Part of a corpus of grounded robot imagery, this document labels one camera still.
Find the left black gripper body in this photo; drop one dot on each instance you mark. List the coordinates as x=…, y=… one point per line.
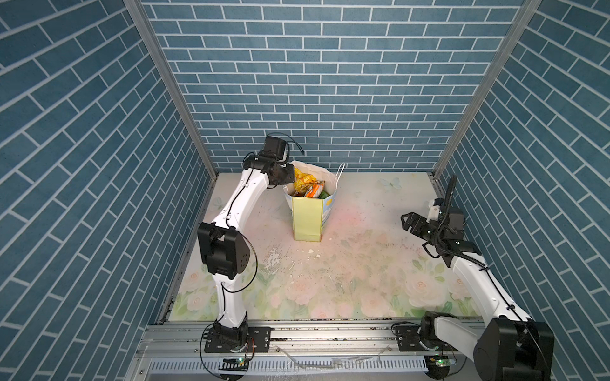
x=283, y=174

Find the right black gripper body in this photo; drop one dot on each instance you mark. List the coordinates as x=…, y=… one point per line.
x=426, y=231

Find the yellow snack packet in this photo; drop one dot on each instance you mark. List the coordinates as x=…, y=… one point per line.
x=303, y=181

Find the orange snack packet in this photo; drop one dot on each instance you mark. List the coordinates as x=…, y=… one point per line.
x=314, y=190

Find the colourful paper gift bag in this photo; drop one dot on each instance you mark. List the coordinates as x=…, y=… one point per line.
x=309, y=215

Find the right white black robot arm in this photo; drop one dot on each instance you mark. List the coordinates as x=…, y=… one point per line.
x=513, y=346

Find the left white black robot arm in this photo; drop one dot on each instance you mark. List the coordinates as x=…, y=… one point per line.
x=224, y=249

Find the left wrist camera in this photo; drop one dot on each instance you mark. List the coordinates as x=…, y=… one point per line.
x=276, y=145

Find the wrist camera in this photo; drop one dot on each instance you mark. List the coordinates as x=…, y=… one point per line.
x=276, y=145
x=435, y=209

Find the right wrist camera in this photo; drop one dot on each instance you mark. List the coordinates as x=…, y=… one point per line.
x=435, y=209

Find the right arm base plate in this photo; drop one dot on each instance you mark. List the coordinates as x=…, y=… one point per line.
x=408, y=339

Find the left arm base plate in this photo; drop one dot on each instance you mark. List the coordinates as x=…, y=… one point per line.
x=220, y=339

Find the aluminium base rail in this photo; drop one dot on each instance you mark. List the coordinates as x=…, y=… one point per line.
x=315, y=348

